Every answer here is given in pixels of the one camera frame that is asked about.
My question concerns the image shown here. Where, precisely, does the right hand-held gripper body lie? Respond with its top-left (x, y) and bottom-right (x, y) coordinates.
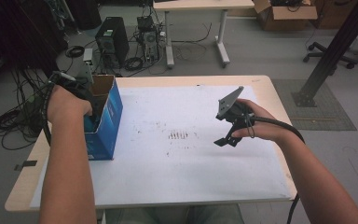
top-left (215, 86), bottom-right (255, 129)

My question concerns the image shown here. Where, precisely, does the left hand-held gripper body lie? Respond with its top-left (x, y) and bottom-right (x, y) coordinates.
top-left (49, 70), bottom-right (103, 119)

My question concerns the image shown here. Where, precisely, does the blue cardboard box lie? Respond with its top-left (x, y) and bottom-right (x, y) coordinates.
top-left (83, 74), bottom-right (124, 161)

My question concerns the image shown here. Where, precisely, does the person's left hand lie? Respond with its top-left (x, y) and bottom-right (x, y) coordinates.
top-left (47, 85), bottom-right (93, 125)

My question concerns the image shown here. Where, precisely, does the person's right hand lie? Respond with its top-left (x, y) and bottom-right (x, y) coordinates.
top-left (231, 98), bottom-right (288, 144)

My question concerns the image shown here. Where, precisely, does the black computer tower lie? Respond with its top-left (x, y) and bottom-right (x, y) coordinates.
top-left (94, 16), bottom-right (131, 68)

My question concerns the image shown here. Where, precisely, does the white paper sheet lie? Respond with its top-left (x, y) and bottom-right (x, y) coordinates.
top-left (30, 85), bottom-right (293, 209)

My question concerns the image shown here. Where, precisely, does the light wooden table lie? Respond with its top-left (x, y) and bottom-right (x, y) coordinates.
top-left (4, 75), bottom-right (298, 213)

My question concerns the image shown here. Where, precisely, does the black curtain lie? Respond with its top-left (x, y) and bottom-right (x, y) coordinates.
top-left (0, 0), bottom-right (69, 83)

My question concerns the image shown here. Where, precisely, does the open computer tower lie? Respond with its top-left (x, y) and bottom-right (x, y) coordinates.
top-left (136, 15), bottom-right (161, 64)

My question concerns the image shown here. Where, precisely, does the strip of black tape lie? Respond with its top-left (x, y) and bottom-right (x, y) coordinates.
top-left (13, 160), bottom-right (38, 172)

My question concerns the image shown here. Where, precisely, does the grey floor mat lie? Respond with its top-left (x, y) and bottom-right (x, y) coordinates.
top-left (271, 78), bottom-right (358, 132)

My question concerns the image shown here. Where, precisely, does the black office chair base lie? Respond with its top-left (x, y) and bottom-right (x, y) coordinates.
top-left (302, 41), bottom-right (358, 70)

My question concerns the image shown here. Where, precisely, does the white-legged desk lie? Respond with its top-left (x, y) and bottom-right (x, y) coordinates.
top-left (152, 0), bottom-right (255, 69)

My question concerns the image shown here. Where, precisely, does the open brown cardboard box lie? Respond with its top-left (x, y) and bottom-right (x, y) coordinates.
top-left (253, 0), bottom-right (319, 32)

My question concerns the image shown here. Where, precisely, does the closed brown cardboard box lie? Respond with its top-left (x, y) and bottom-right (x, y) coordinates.
top-left (310, 0), bottom-right (358, 30)

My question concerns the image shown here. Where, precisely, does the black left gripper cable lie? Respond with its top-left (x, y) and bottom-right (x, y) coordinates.
top-left (41, 73), bottom-right (76, 147)

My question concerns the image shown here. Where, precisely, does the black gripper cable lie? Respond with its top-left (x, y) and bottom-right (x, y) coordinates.
top-left (253, 115), bottom-right (306, 224)
top-left (41, 73), bottom-right (76, 147)

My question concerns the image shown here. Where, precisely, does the small black cable coil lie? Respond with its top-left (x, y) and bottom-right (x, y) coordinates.
top-left (64, 45), bottom-right (86, 59)

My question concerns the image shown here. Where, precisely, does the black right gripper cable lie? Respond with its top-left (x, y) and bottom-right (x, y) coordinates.
top-left (253, 115), bottom-right (306, 224)

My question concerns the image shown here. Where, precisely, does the tangle of black cables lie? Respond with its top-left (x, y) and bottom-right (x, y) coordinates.
top-left (0, 68), bottom-right (49, 150)

